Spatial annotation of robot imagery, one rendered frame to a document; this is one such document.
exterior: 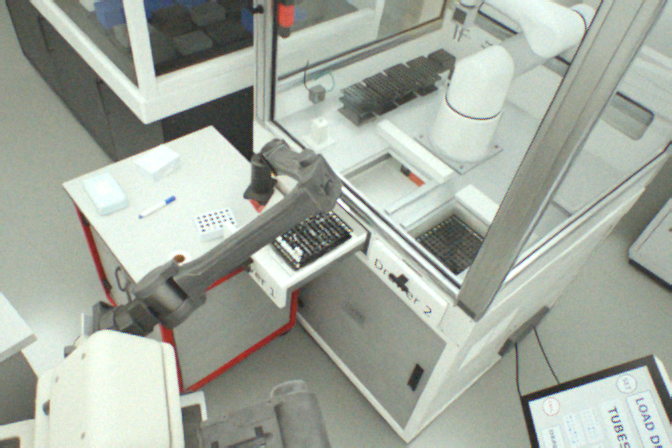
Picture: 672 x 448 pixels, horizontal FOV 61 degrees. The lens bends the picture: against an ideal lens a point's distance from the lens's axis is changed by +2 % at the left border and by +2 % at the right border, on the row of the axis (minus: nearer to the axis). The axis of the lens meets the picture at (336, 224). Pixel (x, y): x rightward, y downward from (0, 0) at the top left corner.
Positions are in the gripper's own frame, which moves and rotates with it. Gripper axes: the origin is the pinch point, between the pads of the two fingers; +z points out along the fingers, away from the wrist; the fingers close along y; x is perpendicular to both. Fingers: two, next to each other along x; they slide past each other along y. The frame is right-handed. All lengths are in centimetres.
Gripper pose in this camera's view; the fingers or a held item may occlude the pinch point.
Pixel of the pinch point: (259, 209)
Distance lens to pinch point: 166.2
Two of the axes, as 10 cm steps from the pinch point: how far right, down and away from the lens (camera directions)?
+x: -9.4, -3.3, 1.2
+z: -1.4, 6.6, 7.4
